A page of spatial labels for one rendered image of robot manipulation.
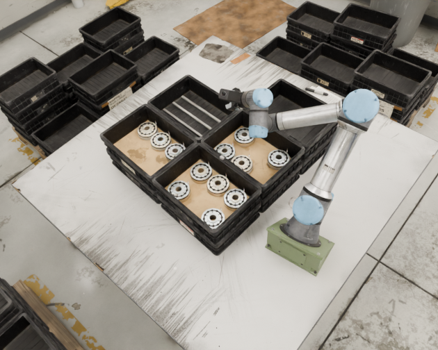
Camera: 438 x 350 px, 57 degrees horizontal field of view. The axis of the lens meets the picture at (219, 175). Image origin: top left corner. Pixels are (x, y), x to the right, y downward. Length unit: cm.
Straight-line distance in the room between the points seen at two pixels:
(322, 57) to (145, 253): 207
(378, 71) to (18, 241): 270
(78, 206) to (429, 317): 200
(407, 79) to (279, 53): 102
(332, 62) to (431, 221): 132
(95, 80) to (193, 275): 176
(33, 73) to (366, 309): 276
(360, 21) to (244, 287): 238
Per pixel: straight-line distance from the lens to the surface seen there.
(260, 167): 192
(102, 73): 313
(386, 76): 303
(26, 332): 231
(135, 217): 199
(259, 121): 160
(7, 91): 329
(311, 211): 154
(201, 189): 186
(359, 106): 149
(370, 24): 347
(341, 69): 320
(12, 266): 297
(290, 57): 343
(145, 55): 338
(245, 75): 259
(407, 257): 278
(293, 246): 170
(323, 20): 368
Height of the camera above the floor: 236
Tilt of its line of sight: 54 degrees down
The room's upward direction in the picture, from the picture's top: 6 degrees counter-clockwise
